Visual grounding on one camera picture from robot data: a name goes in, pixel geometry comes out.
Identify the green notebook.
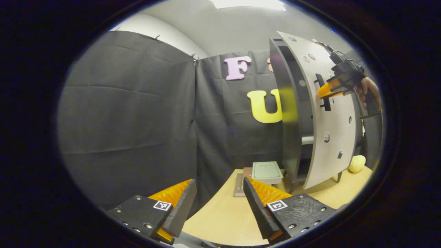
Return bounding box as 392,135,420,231
251,161,284,185

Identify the grey cabinet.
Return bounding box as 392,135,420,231
269,37,345,194

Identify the black cable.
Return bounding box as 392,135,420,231
312,39,348,64

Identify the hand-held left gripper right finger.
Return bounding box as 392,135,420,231
243,177,340,245

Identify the ceiling light panel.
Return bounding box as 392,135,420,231
210,0,286,11

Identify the yellow bun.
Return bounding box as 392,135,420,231
348,155,367,173

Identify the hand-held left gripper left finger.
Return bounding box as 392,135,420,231
106,179,197,246

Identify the white cabinet door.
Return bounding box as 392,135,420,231
277,31,363,189

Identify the black door handle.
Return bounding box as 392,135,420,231
314,73,332,112

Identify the black backdrop cloth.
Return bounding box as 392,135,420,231
57,30,383,210

